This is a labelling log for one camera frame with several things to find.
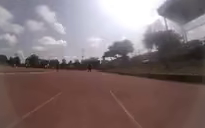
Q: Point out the row of trees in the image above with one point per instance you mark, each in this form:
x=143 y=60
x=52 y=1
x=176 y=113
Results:
x=33 y=60

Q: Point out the grass bank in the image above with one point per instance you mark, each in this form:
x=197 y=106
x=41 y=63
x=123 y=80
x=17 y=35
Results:
x=180 y=68

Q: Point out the grass field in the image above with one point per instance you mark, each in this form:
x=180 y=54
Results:
x=10 y=69

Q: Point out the red running track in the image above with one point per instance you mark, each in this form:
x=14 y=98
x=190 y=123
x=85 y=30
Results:
x=86 y=100

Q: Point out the person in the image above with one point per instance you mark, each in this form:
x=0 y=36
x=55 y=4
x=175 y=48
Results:
x=89 y=67

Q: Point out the dark low kerb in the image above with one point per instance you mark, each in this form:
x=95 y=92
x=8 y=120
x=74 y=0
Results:
x=176 y=77

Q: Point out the grandstand building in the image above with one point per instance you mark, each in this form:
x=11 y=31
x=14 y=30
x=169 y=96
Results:
x=190 y=13

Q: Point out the white painted line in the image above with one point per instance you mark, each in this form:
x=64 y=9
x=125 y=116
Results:
x=40 y=106

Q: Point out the large dark tree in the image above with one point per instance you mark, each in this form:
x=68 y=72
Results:
x=163 y=41
x=120 y=48

